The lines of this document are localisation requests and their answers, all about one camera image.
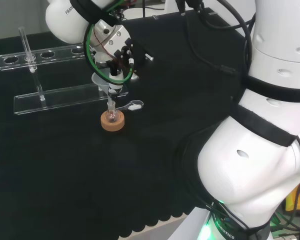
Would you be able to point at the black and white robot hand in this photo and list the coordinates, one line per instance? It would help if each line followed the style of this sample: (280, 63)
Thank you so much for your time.
(115, 40)

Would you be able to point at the clear plastic funnel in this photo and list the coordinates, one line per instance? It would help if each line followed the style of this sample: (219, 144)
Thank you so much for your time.
(100, 80)

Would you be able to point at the clear weighing funnel with powder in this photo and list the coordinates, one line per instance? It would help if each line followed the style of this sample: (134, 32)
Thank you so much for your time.
(135, 107)

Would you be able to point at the clear acrylic funnel stand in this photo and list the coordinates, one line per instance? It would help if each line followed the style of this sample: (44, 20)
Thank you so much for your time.
(65, 98)

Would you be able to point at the small glass round-bottom flask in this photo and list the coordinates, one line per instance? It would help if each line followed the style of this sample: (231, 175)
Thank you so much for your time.
(112, 117)

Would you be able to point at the black bench cloth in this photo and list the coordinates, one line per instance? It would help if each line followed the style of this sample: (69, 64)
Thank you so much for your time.
(90, 175)

